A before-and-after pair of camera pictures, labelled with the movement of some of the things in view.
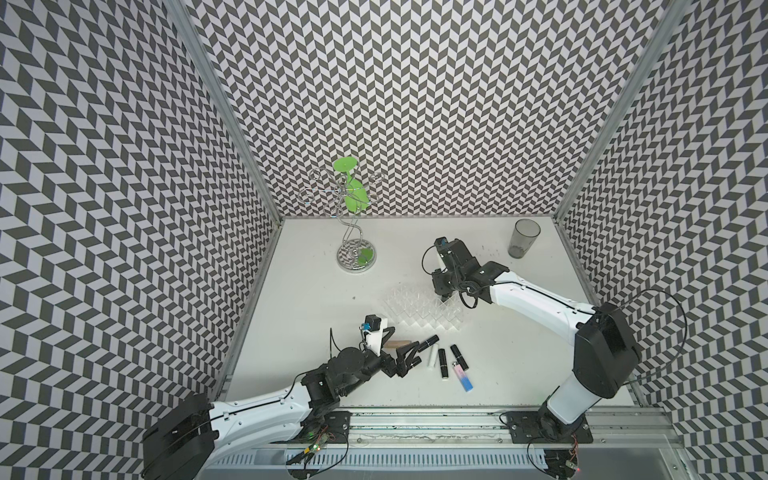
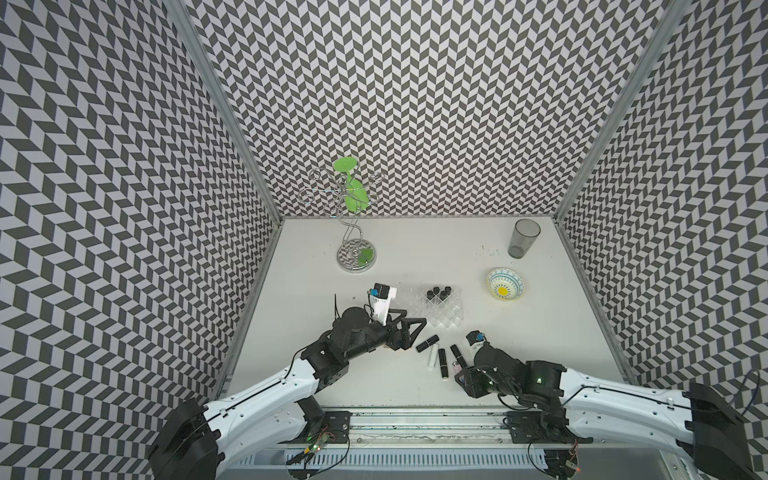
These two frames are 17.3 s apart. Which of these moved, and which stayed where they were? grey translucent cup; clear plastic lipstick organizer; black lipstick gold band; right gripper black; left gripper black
Moved: right gripper black; left gripper black
Stayed: grey translucent cup; black lipstick gold band; clear plastic lipstick organizer
